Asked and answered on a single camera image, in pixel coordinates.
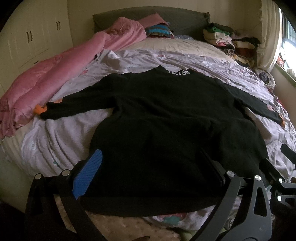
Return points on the bag of clothes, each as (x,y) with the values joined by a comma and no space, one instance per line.
(265,77)

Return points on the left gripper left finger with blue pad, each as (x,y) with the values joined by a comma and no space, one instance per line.
(84,177)

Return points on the dark grey headboard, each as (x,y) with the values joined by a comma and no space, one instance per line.
(182,21)

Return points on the cream wardrobe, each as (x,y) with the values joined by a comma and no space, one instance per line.
(36,30)

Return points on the striped blue folded clothes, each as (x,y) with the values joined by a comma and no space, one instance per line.
(160,31)

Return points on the pink pillow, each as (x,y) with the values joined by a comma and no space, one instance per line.
(151,20)

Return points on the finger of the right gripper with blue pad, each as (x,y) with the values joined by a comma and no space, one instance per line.
(289,153)

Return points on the lavender printed bed sheet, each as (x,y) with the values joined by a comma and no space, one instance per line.
(49,146)

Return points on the pile of folded clothes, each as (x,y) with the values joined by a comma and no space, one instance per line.
(238,46)

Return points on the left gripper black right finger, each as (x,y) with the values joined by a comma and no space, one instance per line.
(253,218)

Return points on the cream mattress pad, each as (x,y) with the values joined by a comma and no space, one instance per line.
(180,46)

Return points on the pink comforter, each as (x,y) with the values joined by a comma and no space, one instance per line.
(40,83)

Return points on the cream curtain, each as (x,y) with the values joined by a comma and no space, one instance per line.
(271,35)

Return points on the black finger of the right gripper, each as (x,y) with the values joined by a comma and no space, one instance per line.
(282,193)

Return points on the window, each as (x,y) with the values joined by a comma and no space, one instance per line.
(286,58)

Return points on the black IKISS sweater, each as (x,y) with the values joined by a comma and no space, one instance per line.
(166,131)

